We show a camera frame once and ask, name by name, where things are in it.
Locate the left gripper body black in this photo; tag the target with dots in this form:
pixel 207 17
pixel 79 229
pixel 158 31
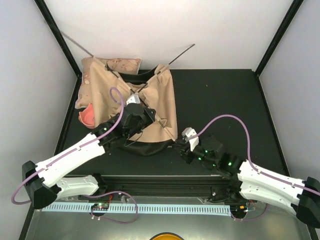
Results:
pixel 134 130

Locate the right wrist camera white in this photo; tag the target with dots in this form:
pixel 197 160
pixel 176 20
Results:
pixel 190 136

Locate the beige black pet tent fabric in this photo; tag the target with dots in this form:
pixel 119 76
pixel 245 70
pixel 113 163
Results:
pixel 155 88

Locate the left small circuit board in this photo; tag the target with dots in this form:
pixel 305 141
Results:
pixel 100 207

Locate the pink cat-ear bowl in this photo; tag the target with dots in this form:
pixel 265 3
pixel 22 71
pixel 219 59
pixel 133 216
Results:
pixel 87 117

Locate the beige patterned pillow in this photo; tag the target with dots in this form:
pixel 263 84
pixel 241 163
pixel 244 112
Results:
pixel 120 65

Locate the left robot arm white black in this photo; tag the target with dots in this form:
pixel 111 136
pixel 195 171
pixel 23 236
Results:
pixel 46 181

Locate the right black frame post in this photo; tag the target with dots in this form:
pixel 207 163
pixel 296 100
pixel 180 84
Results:
pixel 280 32

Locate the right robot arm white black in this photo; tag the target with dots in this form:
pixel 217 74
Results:
pixel 248 181

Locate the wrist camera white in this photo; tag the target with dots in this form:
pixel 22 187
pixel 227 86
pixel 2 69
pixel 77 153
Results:
pixel 190 136
pixel 133 99

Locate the yellow round object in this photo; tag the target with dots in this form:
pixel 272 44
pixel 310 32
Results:
pixel 166 236

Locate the black frame post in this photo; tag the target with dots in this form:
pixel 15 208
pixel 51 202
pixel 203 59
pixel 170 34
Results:
pixel 49 20
pixel 280 32

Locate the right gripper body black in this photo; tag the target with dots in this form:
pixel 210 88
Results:
pixel 212 162

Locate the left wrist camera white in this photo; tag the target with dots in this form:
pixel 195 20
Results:
pixel 133 99

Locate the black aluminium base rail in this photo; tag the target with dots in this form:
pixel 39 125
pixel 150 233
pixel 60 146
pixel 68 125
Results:
pixel 208 187

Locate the left black frame post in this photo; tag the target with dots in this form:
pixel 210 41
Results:
pixel 49 20

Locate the white slotted cable duct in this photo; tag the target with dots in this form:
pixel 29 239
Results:
pixel 130 208

